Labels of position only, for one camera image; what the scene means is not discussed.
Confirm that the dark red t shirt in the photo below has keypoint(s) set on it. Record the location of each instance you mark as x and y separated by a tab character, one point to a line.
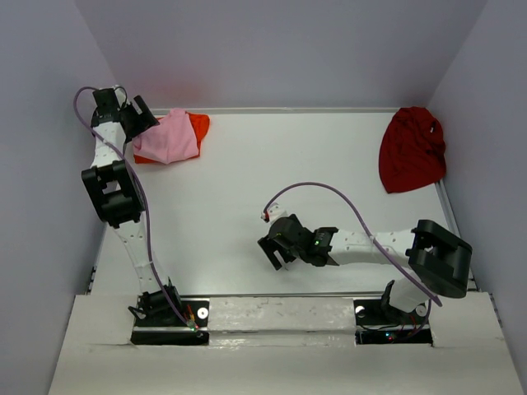
412	151

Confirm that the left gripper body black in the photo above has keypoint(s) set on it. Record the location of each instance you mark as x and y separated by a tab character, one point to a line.
136	123

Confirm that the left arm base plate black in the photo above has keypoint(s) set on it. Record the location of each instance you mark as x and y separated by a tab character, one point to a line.
167	329

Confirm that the pink t shirt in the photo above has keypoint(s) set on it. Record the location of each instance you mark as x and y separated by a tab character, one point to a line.
169	138

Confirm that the orange t shirt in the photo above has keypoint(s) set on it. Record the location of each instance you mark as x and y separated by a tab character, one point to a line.
199	127

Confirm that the back table rail white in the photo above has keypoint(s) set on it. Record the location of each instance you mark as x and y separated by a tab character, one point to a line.
293	110

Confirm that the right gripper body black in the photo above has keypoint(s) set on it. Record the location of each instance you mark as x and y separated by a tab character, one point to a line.
300	254

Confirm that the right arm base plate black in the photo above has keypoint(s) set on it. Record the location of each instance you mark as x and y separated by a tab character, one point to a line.
378	326

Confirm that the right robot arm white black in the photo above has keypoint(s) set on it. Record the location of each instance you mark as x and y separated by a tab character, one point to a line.
432	261

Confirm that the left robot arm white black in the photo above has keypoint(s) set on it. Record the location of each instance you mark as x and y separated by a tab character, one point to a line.
116	193

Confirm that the front table rail metal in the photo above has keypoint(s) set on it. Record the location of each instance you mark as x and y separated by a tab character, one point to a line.
353	294

